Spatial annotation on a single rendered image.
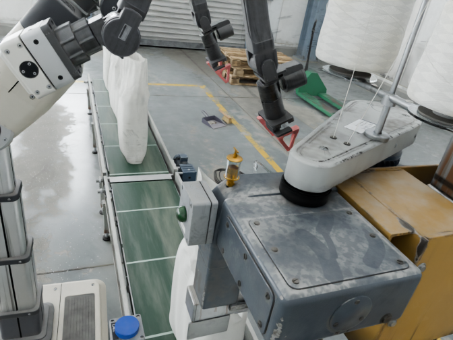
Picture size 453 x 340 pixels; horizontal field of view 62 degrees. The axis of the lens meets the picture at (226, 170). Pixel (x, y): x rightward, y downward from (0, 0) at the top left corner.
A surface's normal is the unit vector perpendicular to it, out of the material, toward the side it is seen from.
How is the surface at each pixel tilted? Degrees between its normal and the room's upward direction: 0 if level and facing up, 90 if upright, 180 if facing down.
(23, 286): 90
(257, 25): 87
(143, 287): 0
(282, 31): 90
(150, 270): 0
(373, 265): 0
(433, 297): 90
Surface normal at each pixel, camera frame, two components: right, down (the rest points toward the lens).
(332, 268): 0.15, -0.87
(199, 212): 0.34, 0.49
